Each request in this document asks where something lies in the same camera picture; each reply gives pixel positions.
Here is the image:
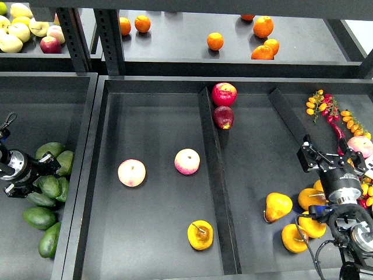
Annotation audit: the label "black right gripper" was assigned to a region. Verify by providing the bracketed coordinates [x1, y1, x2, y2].
[297, 134, 368, 204]

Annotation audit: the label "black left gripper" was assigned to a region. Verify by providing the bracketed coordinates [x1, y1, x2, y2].
[1, 150, 61, 198]

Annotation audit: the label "dark green avocado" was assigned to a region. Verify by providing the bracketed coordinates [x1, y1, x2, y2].
[37, 175, 62, 198]

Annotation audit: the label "yellow pear with stem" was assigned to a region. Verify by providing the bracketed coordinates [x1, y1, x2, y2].
[187, 220, 214, 251]

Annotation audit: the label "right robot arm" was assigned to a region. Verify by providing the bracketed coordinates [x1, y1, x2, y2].
[297, 135, 372, 279]

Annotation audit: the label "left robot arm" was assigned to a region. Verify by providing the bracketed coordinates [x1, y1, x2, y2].
[1, 112, 61, 198]

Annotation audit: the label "green avocado left bin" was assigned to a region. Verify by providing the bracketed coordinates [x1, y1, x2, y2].
[57, 150, 75, 176]

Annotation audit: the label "yellow pear upper right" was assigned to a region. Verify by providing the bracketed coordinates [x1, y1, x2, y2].
[298, 188, 327, 211]

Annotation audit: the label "green avocado front left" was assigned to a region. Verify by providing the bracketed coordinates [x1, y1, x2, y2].
[38, 222, 61, 258]

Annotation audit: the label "yellow pear middle right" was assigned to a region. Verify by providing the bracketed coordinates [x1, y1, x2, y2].
[297, 211, 327, 239]

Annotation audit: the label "yellow pear front right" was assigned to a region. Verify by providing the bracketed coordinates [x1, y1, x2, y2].
[281, 223, 309, 253]

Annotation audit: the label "red chili pepper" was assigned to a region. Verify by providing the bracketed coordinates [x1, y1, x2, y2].
[330, 122, 348, 156]

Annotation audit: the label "pink apple far right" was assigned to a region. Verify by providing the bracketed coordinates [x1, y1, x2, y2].
[347, 135, 372, 159]

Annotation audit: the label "pink apple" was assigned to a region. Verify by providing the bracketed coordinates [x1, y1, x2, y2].
[118, 159, 146, 187]
[174, 148, 200, 175]
[347, 135, 372, 159]

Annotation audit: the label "orange cherry tomato vine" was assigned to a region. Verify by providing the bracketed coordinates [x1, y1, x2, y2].
[340, 110, 372, 140]

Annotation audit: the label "cherry tomato bunch lower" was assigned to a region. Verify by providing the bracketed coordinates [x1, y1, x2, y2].
[357, 176, 373, 209]

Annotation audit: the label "cherry tomato bunch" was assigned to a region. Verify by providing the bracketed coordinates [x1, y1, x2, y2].
[357, 176, 373, 209]
[305, 89, 340, 124]

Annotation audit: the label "cherry tomato bunch top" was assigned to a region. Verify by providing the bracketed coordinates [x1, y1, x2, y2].
[305, 89, 340, 124]

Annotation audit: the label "black left tray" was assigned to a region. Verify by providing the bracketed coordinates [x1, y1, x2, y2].
[1, 72, 98, 279]

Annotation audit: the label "pink apple left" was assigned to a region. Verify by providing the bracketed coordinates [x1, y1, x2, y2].
[118, 159, 146, 187]

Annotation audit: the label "dark red apple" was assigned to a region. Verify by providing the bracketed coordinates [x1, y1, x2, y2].
[213, 106, 234, 130]

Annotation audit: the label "bright red apple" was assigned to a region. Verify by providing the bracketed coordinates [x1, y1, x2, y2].
[212, 82, 238, 107]

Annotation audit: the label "orange on shelf front right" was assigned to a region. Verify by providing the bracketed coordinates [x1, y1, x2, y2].
[251, 45, 274, 60]

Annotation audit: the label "red apple on shelf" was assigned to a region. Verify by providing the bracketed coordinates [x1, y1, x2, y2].
[40, 36, 62, 54]

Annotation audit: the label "pink apple centre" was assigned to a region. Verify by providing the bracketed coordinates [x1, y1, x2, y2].
[174, 148, 200, 175]

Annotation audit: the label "black centre divided tray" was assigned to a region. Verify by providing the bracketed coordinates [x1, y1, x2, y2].
[62, 76, 372, 279]

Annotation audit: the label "pink peach on shelf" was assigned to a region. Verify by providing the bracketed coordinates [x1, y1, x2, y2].
[47, 25, 65, 45]

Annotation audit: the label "pale yellow apple on shelf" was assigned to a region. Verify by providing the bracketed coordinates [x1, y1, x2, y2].
[29, 18, 50, 37]

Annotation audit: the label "large orange on shelf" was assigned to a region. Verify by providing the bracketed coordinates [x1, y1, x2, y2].
[253, 16, 274, 38]

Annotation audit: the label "orange on shelf centre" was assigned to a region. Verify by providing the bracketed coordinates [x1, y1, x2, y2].
[207, 32, 224, 51]

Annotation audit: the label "orange on shelf left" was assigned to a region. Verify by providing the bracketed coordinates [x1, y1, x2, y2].
[119, 17, 132, 36]

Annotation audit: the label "black upper shelf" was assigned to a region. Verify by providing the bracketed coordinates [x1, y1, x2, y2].
[1, 1, 372, 79]

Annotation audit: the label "black metal shelf post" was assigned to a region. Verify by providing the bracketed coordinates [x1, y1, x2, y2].
[93, 9, 125, 76]

